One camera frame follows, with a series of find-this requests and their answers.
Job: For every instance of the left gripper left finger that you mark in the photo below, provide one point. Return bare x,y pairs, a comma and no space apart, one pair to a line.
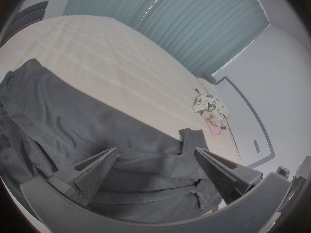
97,173

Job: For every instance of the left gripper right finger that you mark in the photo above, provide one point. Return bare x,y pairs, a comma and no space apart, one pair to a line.
218,173

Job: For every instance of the black T-shirt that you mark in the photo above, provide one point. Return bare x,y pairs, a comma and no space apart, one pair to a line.
73,120

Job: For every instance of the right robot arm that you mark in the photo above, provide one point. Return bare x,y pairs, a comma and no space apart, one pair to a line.
303,169

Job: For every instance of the bed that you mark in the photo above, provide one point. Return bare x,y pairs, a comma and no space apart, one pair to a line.
121,64

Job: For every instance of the pink garment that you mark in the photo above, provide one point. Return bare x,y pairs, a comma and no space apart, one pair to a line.
214,129

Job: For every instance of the purple garment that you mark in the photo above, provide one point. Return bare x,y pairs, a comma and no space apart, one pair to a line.
223,128

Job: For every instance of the white printed pyjama top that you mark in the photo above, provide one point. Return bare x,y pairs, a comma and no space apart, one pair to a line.
209,105

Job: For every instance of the white printed pillow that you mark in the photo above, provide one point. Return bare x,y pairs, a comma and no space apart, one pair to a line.
212,88

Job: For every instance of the grey bedside table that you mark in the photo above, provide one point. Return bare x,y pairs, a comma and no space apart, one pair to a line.
206,78

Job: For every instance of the blue-green curtain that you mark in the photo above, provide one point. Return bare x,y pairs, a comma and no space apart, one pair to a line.
109,3
206,28

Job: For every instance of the black chest of drawers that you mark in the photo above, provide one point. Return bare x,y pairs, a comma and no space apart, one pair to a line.
26,18

